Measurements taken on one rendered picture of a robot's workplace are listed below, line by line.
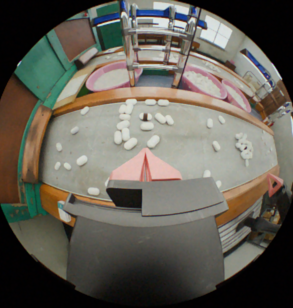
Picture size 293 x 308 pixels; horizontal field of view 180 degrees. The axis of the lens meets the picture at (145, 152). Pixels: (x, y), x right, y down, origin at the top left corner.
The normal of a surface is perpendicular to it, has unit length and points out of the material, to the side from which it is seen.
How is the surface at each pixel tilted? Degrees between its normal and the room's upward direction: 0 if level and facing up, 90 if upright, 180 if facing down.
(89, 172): 0
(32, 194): 90
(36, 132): 66
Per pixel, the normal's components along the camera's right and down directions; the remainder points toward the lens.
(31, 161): 0.92, -0.11
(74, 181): 0.00, -0.22
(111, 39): 0.04, 0.97
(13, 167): 1.00, 0.00
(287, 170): -1.00, 0.03
